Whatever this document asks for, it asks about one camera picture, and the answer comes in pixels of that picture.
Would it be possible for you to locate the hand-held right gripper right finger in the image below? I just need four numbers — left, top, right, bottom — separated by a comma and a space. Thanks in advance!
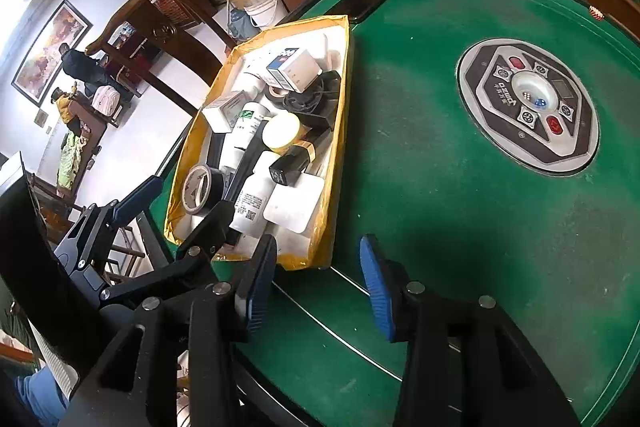
360, 234, 581, 427

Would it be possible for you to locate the black tape roll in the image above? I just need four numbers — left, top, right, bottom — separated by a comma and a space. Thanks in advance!
281, 71, 344, 131
180, 162, 227, 216

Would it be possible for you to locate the black gold lipstick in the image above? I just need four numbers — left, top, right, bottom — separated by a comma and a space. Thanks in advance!
268, 143, 314, 186

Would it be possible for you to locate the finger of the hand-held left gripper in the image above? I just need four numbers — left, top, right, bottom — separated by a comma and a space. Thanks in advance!
99, 199, 242, 309
52, 176, 163, 269

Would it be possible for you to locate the white bottle green label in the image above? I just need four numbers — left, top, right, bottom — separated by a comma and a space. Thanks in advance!
231, 151, 277, 236
219, 101, 272, 171

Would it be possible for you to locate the white charger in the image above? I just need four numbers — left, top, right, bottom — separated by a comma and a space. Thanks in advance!
242, 71, 269, 101

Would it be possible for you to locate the yellow cardboard box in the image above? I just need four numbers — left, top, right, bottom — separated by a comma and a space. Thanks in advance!
164, 13, 354, 271

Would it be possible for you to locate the wooden chair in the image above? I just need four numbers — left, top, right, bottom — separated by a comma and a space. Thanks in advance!
27, 172, 146, 283

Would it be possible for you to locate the white square case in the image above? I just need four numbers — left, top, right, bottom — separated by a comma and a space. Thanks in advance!
261, 171, 327, 236

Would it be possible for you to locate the round yellow tin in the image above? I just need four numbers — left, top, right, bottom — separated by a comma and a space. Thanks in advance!
261, 112, 302, 154

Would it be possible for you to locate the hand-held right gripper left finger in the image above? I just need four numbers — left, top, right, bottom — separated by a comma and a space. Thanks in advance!
60, 234, 278, 427

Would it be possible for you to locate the framed wall painting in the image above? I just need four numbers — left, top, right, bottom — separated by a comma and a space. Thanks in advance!
11, 0, 94, 108

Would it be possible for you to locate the blue white carton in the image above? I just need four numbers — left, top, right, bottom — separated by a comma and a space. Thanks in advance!
265, 47, 324, 94

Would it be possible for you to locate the small grey white box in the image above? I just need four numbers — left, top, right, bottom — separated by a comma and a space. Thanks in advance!
201, 89, 252, 134

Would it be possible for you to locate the round dice control panel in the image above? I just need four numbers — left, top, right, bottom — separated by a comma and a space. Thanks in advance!
455, 37, 601, 178

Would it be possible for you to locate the white plastic bucket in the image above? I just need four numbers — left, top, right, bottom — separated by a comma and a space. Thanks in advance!
243, 0, 282, 28

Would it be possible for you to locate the person's leg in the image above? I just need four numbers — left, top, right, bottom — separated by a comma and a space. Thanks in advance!
14, 363, 69, 427

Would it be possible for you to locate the pink backpack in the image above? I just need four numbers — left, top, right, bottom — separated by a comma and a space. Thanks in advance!
91, 85, 124, 118

